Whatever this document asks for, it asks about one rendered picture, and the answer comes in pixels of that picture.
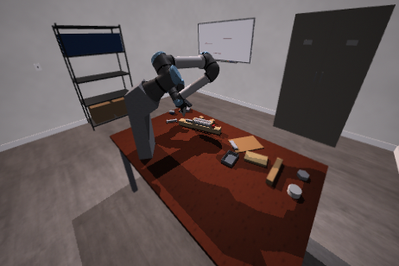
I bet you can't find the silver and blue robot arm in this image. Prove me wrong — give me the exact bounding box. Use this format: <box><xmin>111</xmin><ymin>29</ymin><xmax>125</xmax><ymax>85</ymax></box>
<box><xmin>142</xmin><ymin>51</ymin><xmax>219</xmax><ymax>108</ymax></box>

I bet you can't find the tan wooden bar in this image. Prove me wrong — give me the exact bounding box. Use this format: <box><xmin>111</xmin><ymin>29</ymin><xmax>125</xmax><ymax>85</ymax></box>
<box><xmin>265</xmin><ymin>157</ymin><xmax>283</xmax><ymax>186</ymax></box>

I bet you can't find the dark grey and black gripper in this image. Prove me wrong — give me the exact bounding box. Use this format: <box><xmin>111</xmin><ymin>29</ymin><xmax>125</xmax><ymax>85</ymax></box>
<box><xmin>175</xmin><ymin>104</ymin><xmax>187</xmax><ymax>117</ymax></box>

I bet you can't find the tan flat board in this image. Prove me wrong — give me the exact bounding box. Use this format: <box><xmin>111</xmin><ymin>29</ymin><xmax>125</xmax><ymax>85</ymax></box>
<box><xmin>228</xmin><ymin>136</ymin><xmax>263</xmax><ymax>153</ymax></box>

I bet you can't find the light brown wooden board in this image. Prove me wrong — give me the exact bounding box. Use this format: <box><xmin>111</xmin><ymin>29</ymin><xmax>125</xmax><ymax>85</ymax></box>
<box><xmin>244</xmin><ymin>151</ymin><xmax>268</xmax><ymax>167</ymax></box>

